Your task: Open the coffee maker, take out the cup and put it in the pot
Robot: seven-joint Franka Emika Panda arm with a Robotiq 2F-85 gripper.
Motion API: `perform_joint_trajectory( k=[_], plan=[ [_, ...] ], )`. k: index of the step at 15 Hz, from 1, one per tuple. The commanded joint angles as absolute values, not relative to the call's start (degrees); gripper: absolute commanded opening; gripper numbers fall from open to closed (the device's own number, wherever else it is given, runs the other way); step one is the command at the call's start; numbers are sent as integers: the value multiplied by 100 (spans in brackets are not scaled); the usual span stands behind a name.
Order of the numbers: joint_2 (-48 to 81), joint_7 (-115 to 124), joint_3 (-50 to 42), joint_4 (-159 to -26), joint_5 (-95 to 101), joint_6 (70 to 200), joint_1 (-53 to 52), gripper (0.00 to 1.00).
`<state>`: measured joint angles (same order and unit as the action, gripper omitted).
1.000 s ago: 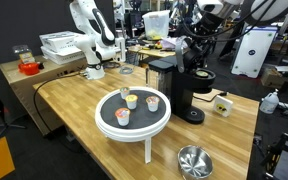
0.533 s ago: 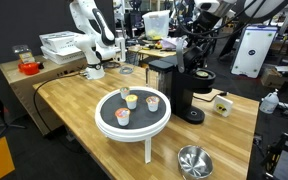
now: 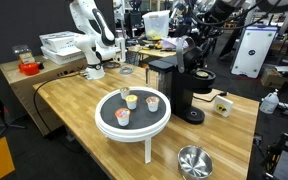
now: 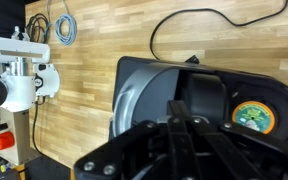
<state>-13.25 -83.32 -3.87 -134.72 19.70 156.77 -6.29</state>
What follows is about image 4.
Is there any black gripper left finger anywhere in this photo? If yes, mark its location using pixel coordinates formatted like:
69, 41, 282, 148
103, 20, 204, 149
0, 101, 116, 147
73, 99, 185, 180

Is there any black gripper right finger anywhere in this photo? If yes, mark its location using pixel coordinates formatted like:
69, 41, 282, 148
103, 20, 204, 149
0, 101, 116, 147
179, 99, 288, 180

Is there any coffee pod green orange lid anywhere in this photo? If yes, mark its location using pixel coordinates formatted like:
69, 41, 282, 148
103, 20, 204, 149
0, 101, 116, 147
231, 100, 276, 135

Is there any black coffee maker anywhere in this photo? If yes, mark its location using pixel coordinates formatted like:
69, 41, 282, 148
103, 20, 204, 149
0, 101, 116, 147
108, 55, 288, 148

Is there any beige wooden cabinet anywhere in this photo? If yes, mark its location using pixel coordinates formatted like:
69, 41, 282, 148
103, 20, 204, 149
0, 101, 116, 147
0, 108, 40, 166

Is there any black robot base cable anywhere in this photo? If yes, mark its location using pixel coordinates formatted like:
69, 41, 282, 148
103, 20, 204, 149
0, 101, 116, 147
31, 96, 49, 158

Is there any light blue coiled cable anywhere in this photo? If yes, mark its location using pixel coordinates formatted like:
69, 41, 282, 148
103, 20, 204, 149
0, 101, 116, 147
45, 0, 78, 47

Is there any black power cord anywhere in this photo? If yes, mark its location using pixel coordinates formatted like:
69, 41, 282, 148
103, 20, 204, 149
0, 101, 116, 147
149, 0, 288, 62

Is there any black coiled cable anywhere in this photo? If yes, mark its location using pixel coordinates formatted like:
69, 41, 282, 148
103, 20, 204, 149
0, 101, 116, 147
26, 13, 51, 44

